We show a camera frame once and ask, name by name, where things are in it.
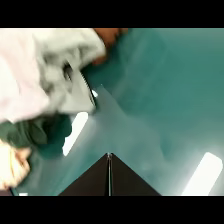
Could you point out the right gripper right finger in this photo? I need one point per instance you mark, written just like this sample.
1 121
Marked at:
128 183

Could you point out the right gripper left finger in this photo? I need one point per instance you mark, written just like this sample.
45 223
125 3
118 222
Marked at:
93 181

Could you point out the pink T-shirt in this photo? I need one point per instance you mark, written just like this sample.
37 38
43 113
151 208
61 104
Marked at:
18 76

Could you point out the dark green garment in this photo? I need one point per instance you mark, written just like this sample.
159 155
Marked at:
40 131

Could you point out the peach garment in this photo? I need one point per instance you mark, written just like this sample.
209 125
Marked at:
11 166

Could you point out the grey garment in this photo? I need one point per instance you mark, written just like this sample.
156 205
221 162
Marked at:
75 50

